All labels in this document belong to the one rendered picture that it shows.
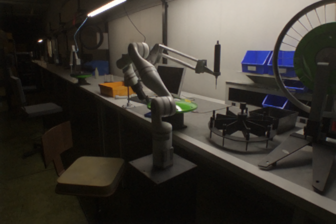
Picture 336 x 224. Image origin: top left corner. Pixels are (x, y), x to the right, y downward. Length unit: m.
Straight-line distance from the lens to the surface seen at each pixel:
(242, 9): 2.12
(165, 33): 2.90
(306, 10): 1.21
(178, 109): 1.21
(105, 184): 1.41
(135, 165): 1.10
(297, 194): 0.89
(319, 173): 0.98
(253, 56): 1.94
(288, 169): 1.04
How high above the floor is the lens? 1.38
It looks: 12 degrees down
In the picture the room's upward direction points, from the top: straight up
